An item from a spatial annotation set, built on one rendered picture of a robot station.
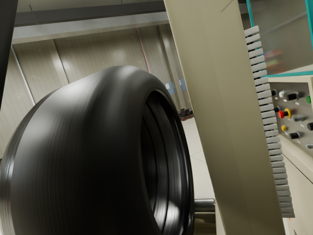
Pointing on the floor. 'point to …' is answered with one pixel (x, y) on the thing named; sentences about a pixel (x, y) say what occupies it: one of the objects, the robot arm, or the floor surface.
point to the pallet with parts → (186, 114)
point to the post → (227, 113)
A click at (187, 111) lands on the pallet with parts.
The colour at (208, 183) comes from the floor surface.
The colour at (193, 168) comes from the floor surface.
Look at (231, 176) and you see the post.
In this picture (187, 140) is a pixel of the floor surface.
